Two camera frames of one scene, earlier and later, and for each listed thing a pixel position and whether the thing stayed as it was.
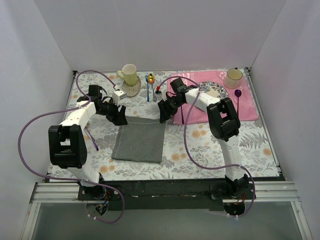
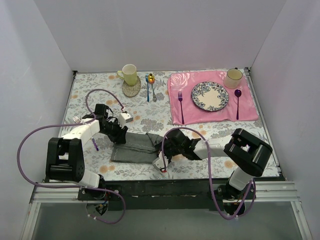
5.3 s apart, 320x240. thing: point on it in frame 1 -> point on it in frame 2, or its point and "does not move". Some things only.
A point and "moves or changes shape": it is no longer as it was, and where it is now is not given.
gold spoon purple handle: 95,143 does not move
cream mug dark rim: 232,78 does not move
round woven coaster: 131,90 does not move
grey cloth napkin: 142,139 moves or changes shape
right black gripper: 167,108 -> 169,147
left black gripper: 116,114 -> 120,132
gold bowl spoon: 151,79 does not move
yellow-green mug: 129,73 does not move
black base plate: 170,194 does not move
